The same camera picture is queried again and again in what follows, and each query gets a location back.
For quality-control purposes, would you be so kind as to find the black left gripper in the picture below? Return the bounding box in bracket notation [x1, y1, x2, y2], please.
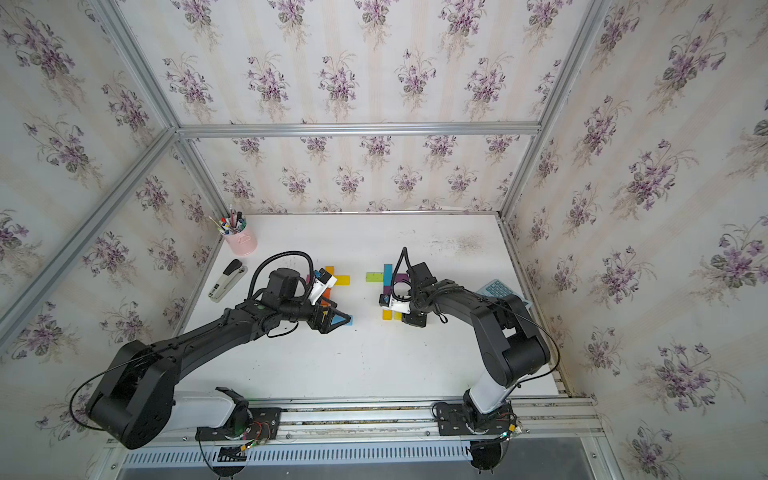
[278, 295, 350, 336]

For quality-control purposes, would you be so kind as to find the teal wooden block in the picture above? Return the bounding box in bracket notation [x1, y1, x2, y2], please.
[383, 264, 393, 287]

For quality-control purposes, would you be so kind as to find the green wooden block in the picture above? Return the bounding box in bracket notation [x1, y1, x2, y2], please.
[365, 272, 384, 283]

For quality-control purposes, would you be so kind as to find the light blue wooden block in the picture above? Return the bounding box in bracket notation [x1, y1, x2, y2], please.
[331, 315, 353, 326]

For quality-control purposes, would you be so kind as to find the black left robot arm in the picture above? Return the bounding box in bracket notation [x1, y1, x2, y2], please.
[73, 268, 352, 449]

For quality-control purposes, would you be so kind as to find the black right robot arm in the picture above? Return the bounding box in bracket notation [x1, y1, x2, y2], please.
[402, 262, 551, 416]

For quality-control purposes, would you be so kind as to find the light blue calculator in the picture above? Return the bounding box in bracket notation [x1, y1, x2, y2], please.
[477, 279, 530, 306]

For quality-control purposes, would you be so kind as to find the black and white stapler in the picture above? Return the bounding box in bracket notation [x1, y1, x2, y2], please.
[208, 259, 247, 303]

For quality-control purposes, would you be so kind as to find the pink metal pen bucket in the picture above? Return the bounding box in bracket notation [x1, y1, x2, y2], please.
[223, 229, 258, 257]

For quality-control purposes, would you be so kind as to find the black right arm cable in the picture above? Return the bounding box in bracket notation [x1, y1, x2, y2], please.
[392, 246, 415, 301]

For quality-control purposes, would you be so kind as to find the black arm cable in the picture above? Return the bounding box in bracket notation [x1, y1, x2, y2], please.
[392, 246, 415, 301]
[247, 250, 316, 301]

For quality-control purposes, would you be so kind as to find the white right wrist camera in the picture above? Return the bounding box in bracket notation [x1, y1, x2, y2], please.
[379, 294, 411, 314]

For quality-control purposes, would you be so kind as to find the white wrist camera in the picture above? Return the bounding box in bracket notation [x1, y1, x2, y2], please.
[307, 268, 336, 305]
[379, 294, 411, 314]

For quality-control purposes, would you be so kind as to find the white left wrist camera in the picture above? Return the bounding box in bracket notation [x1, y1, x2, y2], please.
[307, 268, 336, 305]

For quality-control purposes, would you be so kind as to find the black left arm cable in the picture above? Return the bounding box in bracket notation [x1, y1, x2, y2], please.
[247, 250, 316, 301]

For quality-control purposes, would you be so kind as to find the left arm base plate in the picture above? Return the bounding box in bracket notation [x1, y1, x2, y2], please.
[195, 408, 283, 443]

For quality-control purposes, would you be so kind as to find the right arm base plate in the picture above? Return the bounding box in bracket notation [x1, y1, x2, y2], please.
[431, 402, 519, 436]

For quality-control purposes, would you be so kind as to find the aluminium front rail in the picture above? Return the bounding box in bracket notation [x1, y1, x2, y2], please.
[104, 398, 607, 449]

